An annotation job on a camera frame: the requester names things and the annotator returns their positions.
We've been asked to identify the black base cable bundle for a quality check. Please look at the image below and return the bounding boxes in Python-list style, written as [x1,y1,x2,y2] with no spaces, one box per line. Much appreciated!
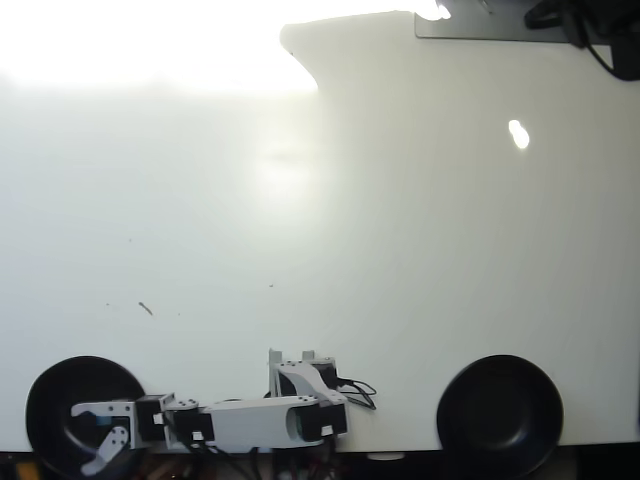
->
[334,377,379,412]

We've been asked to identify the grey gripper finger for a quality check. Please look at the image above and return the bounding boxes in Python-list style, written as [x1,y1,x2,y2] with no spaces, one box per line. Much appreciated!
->
[70,401,109,419]
[80,425,129,476]

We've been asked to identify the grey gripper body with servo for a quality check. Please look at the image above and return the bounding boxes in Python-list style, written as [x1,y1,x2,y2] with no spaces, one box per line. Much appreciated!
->
[106,400,138,450]

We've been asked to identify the black round bowl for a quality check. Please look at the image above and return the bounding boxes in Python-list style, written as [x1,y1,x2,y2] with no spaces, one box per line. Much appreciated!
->
[24,355,154,480]
[435,354,565,479]

